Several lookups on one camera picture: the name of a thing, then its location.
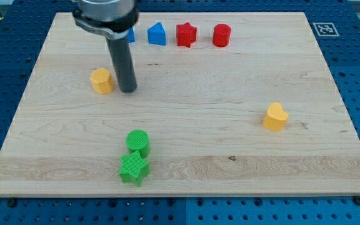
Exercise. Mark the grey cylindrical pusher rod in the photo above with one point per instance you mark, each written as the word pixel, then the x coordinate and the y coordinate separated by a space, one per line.
pixel 123 64

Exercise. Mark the yellow heart block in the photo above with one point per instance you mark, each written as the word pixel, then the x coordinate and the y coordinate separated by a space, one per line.
pixel 276 117

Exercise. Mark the blue cube block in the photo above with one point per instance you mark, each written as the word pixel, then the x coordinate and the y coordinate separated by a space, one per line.
pixel 131 36

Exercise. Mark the yellow hexagon block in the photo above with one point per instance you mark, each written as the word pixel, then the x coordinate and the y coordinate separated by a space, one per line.
pixel 102 81

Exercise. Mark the blue pentagon block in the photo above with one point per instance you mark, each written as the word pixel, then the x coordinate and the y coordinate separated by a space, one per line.
pixel 156 34

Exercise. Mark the red star block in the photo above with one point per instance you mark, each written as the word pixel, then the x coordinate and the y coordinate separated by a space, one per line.
pixel 185 34

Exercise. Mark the wooden board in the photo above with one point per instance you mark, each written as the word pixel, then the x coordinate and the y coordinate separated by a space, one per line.
pixel 202 107

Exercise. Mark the green cylinder block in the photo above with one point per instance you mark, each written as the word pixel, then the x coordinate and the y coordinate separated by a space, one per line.
pixel 138 140

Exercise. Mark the red cylinder block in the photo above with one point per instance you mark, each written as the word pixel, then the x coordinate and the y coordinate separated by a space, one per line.
pixel 221 35

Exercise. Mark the green star block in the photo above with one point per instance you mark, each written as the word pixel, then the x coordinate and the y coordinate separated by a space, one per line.
pixel 133 168

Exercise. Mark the white fiducial marker tag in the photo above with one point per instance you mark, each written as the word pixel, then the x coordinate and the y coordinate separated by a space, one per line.
pixel 325 29

